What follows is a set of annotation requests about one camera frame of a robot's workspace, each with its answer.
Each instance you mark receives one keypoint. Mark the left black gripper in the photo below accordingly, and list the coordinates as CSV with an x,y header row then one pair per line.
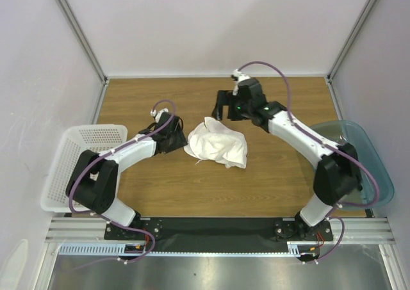
x,y
180,140

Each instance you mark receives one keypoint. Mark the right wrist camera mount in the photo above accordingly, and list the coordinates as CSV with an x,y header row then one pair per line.
x,y
237,76

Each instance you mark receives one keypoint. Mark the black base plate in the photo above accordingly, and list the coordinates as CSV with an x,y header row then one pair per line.
x,y
231,235

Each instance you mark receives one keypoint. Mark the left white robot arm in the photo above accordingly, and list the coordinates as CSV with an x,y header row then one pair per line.
x,y
95,179

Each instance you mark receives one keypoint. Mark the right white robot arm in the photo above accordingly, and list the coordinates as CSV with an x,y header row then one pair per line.
x,y
336,171

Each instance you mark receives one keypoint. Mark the white towel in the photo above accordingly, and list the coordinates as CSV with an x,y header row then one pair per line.
x,y
213,141

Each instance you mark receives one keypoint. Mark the white plastic laundry basket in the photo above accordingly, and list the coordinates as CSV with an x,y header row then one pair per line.
x,y
75,140

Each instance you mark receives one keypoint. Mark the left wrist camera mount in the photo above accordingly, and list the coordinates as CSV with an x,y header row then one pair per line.
x,y
158,112

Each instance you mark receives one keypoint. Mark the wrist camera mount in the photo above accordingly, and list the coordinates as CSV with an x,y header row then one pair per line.
x,y
237,76
158,112

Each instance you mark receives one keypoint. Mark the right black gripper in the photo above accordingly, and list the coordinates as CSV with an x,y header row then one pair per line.
x,y
230,104

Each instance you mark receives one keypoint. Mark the clear blue plastic tray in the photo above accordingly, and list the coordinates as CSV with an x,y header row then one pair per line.
x,y
345,131

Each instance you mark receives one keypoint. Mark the aluminium frame rail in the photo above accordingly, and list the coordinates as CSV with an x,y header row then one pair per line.
x,y
94,236

